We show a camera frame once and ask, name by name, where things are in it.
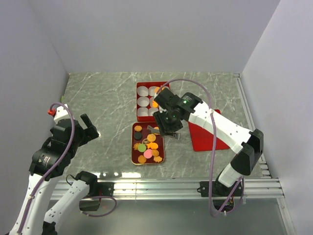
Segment black sandwich cookie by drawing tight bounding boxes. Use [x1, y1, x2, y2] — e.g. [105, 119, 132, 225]
[134, 132, 142, 140]

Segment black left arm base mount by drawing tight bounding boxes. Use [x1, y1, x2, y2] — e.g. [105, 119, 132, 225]
[79, 182, 114, 212]

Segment orange flower cookie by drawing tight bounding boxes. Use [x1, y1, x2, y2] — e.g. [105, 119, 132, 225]
[134, 125, 142, 132]

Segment orange cookie tray corner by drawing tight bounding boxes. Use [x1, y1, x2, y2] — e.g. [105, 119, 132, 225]
[154, 156, 163, 163]

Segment large round waffle biscuit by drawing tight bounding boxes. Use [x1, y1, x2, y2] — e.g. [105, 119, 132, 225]
[147, 134, 157, 142]

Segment round orange sandwich biscuit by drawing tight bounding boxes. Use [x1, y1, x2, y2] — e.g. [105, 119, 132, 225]
[153, 127, 160, 135]

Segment green macaron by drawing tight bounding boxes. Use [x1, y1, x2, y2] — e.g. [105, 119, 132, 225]
[137, 143, 147, 153]

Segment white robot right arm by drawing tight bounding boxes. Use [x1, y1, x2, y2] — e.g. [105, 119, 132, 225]
[153, 89, 264, 195]

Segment white paper cup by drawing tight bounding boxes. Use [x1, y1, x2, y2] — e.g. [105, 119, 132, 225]
[150, 97, 158, 108]
[137, 107, 149, 117]
[148, 86, 156, 97]
[136, 86, 149, 97]
[137, 97, 150, 107]
[148, 108, 158, 116]

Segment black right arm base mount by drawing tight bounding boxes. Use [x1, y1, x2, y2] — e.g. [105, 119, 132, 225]
[197, 181, 244, 212]

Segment dark red gold-rimmed tray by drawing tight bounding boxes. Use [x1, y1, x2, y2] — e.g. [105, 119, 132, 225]
[131, 122, 165, 165]

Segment pink macaron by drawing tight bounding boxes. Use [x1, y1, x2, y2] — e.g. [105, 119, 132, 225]
[143, 149, 153, 159]

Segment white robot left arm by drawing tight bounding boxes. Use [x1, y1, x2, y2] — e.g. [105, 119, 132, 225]
[9, 104, 99, 235]

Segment red box lid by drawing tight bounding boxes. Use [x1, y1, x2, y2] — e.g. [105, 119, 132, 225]
[188, 122, 214, 152]

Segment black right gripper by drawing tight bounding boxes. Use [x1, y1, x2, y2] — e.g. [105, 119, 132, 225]
[153, 108, 184, 138]

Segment orange swirl cookie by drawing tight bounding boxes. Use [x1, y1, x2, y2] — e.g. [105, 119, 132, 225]
[133, 143, 140, 150]

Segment orange chip cookie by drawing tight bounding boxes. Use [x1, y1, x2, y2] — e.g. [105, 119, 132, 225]
[137, 155, 147, 164]

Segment silver slotted tongs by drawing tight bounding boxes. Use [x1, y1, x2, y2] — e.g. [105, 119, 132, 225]
[147, 125, 180, 140]

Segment red cookie box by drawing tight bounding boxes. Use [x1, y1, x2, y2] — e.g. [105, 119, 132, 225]
[136, 81, 166, 122]

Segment orange round cookie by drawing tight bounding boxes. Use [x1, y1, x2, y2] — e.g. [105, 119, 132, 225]
[154, 87, 160, 94]

